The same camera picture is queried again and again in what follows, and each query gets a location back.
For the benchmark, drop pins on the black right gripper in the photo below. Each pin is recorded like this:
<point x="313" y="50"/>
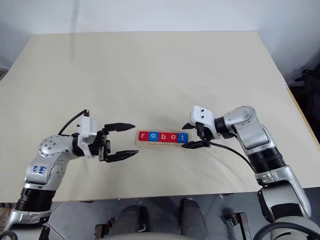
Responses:
<point x="205" y="132"/>

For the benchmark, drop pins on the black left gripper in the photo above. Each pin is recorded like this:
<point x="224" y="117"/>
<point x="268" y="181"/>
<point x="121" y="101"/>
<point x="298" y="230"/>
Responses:
<point x="101" y="145"/>

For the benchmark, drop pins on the blue letter t tile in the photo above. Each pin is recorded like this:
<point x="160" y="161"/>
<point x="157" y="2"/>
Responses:
<point x="183" y="138"/>

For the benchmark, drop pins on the red letter o tile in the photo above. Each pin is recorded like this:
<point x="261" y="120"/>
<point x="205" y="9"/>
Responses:
<point x="173" y="137"/>

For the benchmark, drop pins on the red letter b tile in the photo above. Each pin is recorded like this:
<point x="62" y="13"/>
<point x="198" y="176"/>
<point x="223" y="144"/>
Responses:
<point x="163" y="137"/>

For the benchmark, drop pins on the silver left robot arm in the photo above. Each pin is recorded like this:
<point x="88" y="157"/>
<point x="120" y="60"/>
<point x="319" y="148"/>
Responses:
<point x="50" y="147"/>

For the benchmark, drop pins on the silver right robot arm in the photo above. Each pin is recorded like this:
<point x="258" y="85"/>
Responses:
<point x="257" y="135"/>

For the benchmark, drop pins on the red letter r tile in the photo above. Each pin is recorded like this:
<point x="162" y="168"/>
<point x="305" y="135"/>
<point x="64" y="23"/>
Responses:
<point x="143" y="136"/>

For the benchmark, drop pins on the blue letter o tile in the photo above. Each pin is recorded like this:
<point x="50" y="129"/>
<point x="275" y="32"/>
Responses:
<point x="153" y="136"/>

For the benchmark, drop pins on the pale wooden letter tray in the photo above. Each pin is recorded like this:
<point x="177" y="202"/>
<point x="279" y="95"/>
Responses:
<point x="160" y="144"/>

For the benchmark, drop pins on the dark rounded shape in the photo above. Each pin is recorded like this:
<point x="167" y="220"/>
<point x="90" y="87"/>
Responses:
<point x="192" y="217"/>
<point x="132" y="220"/>

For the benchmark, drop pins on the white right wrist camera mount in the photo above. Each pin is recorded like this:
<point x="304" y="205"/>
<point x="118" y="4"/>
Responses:
<point x="202" y="115"/>

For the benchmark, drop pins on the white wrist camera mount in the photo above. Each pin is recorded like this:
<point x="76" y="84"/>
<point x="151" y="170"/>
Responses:
<point x="202" y="115"/>
<point x="85" y="130"/>

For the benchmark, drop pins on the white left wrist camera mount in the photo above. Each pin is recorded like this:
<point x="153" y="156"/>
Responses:
<point x="85" y="130"/>

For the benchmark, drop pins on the rusty metal bracket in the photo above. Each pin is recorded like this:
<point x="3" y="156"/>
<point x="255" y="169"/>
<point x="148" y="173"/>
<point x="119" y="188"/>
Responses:
<point x="240" y="220"/>
<point x="101" y="228"/>

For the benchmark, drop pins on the black equipment frame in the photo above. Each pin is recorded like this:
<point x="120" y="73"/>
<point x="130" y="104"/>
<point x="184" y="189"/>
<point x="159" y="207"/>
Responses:
<point x="308" y="85"/>

